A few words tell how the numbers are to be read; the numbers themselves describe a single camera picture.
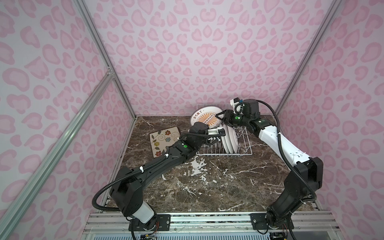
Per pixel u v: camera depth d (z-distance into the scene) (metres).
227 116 0.71
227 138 0.86
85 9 0.69
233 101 0.76
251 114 0.63
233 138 0.89
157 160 0.49
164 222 0.73
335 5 0.69
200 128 0.58
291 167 0.43
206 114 0.85
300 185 0.45
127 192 0.42
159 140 1.03
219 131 0.68
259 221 0.73
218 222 0.75
